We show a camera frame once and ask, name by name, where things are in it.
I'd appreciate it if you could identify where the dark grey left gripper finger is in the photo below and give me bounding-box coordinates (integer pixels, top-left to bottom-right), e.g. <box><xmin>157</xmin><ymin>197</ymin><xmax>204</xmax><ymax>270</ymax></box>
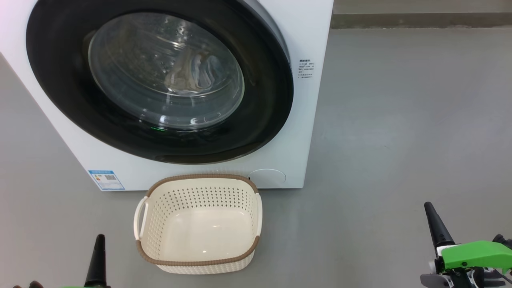
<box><xmin>85</xmin><ymin>234</ymin><xmax>111</xmax><ymax>288</ymax></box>

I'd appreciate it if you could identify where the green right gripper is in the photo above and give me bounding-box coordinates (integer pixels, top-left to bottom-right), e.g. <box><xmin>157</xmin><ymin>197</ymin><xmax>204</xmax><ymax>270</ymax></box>
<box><xmin>420</xmin><ymin>202</ymin><xmax>512</xmax><ymax>288</ymax></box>

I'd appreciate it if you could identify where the black round glass washer door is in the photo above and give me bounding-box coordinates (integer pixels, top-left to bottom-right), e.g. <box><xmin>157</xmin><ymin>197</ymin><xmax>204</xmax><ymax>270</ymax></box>
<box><xmin>26</xmin><ymin>0</ymin><xmax>294</xmax><ymax>164</ymax></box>

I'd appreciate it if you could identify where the cream and blue garment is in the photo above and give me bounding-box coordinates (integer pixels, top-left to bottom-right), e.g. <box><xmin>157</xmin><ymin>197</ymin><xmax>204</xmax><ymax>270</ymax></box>
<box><xmin>164</xmin><ymin>50</ymin><xmax>208</xmax><ymax>94</ymax></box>

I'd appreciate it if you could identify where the blue bear-print garment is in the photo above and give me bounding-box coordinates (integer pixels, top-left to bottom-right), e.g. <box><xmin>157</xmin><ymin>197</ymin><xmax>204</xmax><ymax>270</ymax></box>
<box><xmin>194</xmin><ymin>54</ymin><xmax>223</xmax><ymax>88</ymax></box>

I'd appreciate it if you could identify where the white front-load washing machine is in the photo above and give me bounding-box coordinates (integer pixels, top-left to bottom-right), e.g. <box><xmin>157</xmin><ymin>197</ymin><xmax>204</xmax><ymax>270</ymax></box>
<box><xmin>0</xmin><ymin>0</ymin><xmax>334</xmax><ymax>192</ymax></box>

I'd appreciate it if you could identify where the blue energy label sticker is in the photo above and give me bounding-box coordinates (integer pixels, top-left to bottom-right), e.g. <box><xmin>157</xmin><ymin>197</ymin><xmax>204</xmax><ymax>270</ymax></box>
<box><xmin>88</xmin><ymin>170</ymin><xmax>125</xmax><ymax>191</ymax></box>

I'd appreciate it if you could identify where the cream perforated laundry basket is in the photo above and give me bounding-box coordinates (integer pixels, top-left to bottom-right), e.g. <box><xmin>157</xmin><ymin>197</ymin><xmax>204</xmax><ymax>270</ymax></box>
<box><xmin>134</xmin><ymin>174</ymin><xmax>263</xmax><ymax>275</ymax></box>

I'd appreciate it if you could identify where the round white filter cover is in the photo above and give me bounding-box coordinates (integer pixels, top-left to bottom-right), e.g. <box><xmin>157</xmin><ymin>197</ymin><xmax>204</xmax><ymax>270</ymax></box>
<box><xmin>248</xmin><ymin>168</ymin><xmax>286</xmax><ymax>188</ymax></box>

